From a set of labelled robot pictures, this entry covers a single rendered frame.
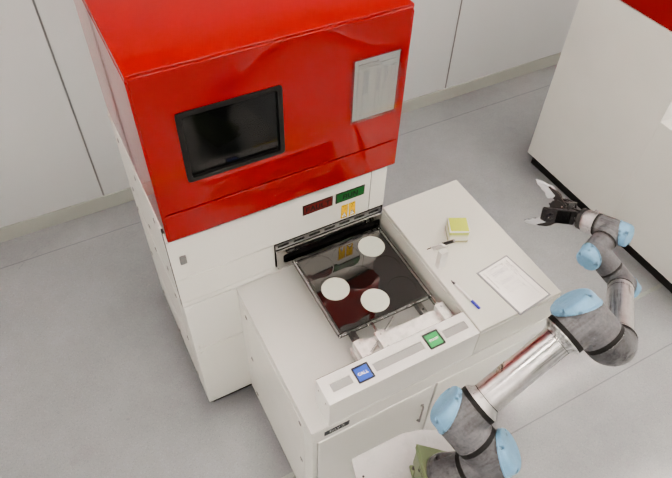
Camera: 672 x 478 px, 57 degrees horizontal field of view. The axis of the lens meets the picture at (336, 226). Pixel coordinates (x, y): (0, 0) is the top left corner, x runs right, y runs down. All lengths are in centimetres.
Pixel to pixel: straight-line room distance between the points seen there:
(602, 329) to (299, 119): 98
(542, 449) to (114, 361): 202
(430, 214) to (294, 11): 99
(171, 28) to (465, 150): 279
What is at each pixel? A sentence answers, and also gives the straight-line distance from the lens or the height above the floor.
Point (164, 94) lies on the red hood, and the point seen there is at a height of 174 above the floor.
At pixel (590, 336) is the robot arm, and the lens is 168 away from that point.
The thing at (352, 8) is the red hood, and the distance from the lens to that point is 176.
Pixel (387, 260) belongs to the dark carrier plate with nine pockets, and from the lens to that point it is 227.
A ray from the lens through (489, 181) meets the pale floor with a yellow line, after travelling 399.
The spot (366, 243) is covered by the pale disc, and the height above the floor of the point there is 90.
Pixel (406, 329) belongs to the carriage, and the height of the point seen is 88.
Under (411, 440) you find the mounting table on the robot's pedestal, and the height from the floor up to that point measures 82.
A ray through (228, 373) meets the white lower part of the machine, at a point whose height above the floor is 25.
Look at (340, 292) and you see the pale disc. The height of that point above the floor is 90.
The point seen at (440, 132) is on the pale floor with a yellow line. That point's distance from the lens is 428.
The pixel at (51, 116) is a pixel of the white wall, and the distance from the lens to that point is 343.
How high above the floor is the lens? 265
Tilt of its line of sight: 48 degrees down
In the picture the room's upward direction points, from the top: 2 degrees clockwise
